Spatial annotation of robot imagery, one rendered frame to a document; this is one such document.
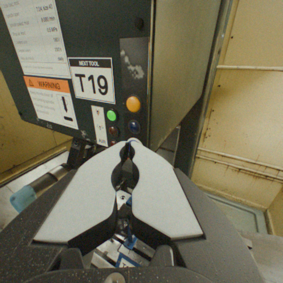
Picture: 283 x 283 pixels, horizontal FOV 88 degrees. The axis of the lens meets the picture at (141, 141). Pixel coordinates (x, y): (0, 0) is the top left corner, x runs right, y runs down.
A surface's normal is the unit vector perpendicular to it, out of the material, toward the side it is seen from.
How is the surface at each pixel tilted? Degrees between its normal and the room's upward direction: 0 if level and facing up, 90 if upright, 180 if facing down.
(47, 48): 90
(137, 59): 90
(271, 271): 24
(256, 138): 90
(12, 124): 90
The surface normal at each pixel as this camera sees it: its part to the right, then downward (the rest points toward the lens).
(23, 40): -0.47, 0.43
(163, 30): 0.88, 0.24
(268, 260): -0.35, -0.89
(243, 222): 0.01, -0.87
